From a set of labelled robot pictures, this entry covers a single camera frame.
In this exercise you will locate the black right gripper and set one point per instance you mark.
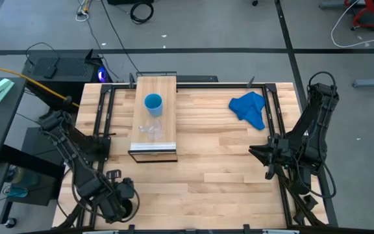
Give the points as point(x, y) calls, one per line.
point(279, 152)

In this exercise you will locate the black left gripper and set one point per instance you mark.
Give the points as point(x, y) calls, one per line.
point(115, 208)

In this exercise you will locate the black cup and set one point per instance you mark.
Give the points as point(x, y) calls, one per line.
point(128, 208)

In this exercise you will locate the clear glass mug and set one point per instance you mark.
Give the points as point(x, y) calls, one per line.
point(154, 133)

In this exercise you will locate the blue plastic cup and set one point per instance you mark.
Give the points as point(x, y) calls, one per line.
point(156, 110)

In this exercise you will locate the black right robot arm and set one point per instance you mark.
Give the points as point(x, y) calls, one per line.
point(317, 110)

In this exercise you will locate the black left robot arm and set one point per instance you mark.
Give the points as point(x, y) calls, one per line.
point(73, 152)

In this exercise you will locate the blue cloth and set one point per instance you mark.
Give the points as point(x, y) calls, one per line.
point(248, 107)

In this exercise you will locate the teal bottle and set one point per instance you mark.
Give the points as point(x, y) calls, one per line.
point(16, 191)

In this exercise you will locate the black rectangular device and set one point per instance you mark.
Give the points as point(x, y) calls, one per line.
point(196, 78)

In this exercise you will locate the grey floor bar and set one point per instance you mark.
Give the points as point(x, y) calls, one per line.
point(372, 82)

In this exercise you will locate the black computer tower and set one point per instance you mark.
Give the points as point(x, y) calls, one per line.
point(70, 68)

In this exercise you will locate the mint green stapler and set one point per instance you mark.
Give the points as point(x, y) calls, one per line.
point(0, 90)

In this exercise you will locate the red cart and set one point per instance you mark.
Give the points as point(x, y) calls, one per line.
point(369, 14)

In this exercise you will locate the black metal rig frame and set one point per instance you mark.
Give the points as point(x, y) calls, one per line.
point(219, 85)

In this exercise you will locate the wooden shelf with black frame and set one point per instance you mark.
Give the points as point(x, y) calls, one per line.
point(167, 107)

